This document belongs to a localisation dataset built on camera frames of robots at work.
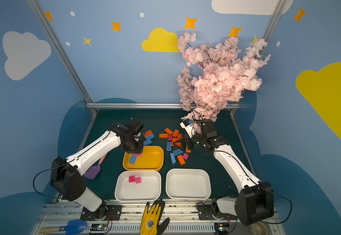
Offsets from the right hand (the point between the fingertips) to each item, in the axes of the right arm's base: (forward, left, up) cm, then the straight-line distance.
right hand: (180, 138), depth 79 cm
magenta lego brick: (-17, +28, -20) cm, 38 cm away
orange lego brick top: (+20, +9, -21) cm, 30 cm away
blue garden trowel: (-41, +51, -20) cm, 69 cm away
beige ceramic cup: (-37, -39, -21) cm, 58 cm away
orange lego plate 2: (+5, -6, -23) cm, 24 cm away
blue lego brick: (-4, +30, -20) cm, 36 cm away
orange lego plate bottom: (-3, -1, -21) cm, 21 cm away
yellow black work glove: (-38, +13, -19) cm, 45 cm away
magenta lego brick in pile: (+14, +7, -21) cm, 26 cm away
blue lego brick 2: (+12, +22, -19) cm, 32 cm away
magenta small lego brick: (-7, +24, -7) cm, 26 cm away
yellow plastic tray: (-3, +19, -23) cm, 30 cm away
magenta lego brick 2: (-17, +24, -21) cm, 36 cm away
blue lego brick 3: (+7, +8, -21) cm, 23 cm away
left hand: (-5, +23, -7) cm, 25 cm away
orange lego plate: (+17, +12, -23) cm, 31 cm away
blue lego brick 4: (+3, +1, -20) cm, 20 cm away
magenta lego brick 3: (0, -4, -21) cm, 21 cm away
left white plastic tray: (-22, +17, -23) cm, 36 cm away
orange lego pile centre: (+15, +3, -20) cm, 26 cm away
